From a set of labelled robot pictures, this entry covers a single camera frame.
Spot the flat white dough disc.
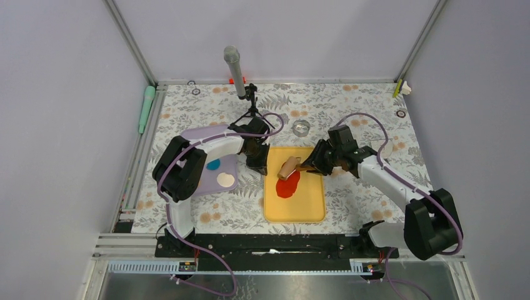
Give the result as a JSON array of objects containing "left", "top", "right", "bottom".
[{"left": 216, "top": 172, "right": 236, "bottom": 188}]

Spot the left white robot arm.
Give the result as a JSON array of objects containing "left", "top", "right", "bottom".
[{"left": 152, "top": 117, "right": 277, "bottom": 257}]

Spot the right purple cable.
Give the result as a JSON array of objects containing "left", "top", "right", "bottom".
[{"left": 336, "top": 111, "right": 464, "bottom": 300}]

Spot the yellow tray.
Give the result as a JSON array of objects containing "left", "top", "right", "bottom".
[{"left": 263, "top": 147, "right": 326, "bottom": 223}]

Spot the flat blue dough disc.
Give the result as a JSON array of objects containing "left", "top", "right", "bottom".
[{"left": 206, "top": 159, "right": 221, "bottom": 171}]

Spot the white corner clip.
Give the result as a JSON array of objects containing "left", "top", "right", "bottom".
[{"left": 393, "top": 79, "right": 412, "bottom": 98}]

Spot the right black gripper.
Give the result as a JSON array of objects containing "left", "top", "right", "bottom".
[{"left": 301, "top": 139, "right": 343, "bottom": 177}]

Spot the metal dough scraper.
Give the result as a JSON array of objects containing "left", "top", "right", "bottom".
[{"left": 370, "top": 139, "right": 394, "bottom": 159}]

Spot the round metal cutter ring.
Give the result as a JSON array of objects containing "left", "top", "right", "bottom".
[{"left": 291, "top": 119, "right": 311, "bottom": 138}]

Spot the grey microphone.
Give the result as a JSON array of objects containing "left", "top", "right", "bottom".
[{"left": 223, "top": 46, "right": 246, "bottom": 99}]

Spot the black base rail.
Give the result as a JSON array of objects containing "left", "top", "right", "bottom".
[{"left": 154, "top": 232, "right": 399, "bottom": 272}]

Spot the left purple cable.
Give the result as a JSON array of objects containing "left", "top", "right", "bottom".
[{"left": 156, "top": 111, "right": 286, "bottom": 298}]

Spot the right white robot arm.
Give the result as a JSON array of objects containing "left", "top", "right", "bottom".
[{"left": 296, "top": 125, "right": 463, "bottom": 261}]

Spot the wooden dough roller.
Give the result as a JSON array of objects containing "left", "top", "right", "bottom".
[{"left": 277, "top": 156, "right": 314, "bottom": 181}]

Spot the black mini tripod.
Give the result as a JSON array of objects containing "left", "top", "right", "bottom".
[{"left": 230, "top": 82, "right": 275, "bottom": 133}]

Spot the red dough ball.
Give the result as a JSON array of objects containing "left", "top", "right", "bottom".
[{"left": 276, "top": 171, "right": 301, "bottom": 199}]

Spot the purple cable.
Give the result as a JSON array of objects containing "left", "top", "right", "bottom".
[
  {"left": 156, "top": 111, "right": 286, "bottom": 298},
  {"left": 336, "top": 111, "right": 464, "bottom": 300}
]

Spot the purple tray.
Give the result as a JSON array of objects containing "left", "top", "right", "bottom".
[{"left": 181, "top": 124, "right": 238, "bottom": 198}]

